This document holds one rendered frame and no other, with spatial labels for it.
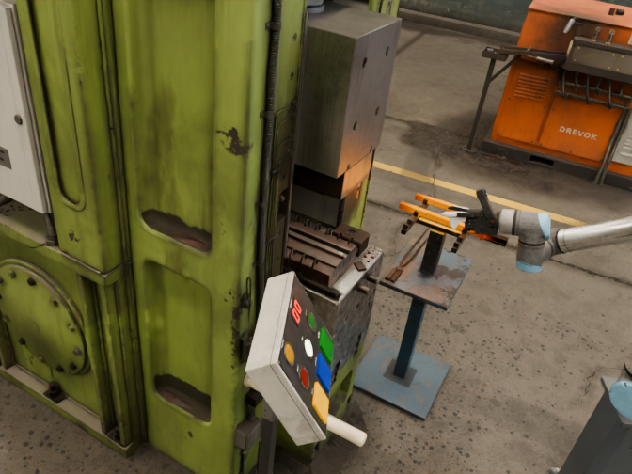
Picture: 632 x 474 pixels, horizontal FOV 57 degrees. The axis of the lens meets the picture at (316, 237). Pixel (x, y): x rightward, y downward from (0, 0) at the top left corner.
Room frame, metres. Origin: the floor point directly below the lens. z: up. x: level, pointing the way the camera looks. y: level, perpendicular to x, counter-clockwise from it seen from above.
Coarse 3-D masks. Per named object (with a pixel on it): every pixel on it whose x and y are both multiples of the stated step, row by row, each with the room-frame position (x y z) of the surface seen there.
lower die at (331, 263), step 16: (288, 240) 1.68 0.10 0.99; (304, 240) 1.68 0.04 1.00; (336, 240) 1.71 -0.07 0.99; (288, 256) 1.60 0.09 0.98; (304, 256) 1.61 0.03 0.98; (320, 256) 1.61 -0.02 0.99; (336, 256) 1.62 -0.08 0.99; (352, 256) 1.67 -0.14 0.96; (304, 272) 1.56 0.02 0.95; (320, 272) 1.53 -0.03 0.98; (336, 272) 1.56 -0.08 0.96
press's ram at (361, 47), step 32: (320, 32) 1.52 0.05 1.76; (352, 32) 1.52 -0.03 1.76; (384, 32) 1.63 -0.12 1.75; (320, 64) 1.51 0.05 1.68; (352, 64) 1.47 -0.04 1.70; (384, 64) 1.67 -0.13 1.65; (320, 96) 1.51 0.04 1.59; (352, 96) 1.49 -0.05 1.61; (384, 96) 1.71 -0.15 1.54; (320, 128) 1.50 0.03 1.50; (352, 128) 1.52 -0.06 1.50; (320, 160) 1.50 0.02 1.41; (352, 160) 1.55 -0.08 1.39
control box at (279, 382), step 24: (288, 288) 1.16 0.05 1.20; (264, 312) 1.09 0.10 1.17; (288, 312) 1.07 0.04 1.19; (312, 312) 1.20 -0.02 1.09; (264, 336) 1.00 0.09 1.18; (288, 336) 1.01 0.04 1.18; (312, 336) 1.13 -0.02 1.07; (264, 360) 0.91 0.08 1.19; (288, 360) 0.94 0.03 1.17; (312, 360) 1.05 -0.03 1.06; (264, 384) 0.90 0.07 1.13; (288, 384) 0.90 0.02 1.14; (312, 384) 0.99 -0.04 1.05; (288, 408) 0.90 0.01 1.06; (312, 408) 0.92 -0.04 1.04; (288, 432) 0.90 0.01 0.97; (312, 432) 0.89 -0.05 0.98
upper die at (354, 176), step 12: (300, 168) 1.58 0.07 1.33; (360, 168) 1.62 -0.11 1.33; (300, 180) 1.58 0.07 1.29; (312, 180) 1.56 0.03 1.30; (324, 180) 1.54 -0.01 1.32; (336, 180) 1.53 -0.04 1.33; (348, 180) 1.55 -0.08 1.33; (360, 180) 1.64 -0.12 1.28; (324, 192) 1.54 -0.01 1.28; (336, 192) 1.53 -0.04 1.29; (348, 192) 1.56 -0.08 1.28
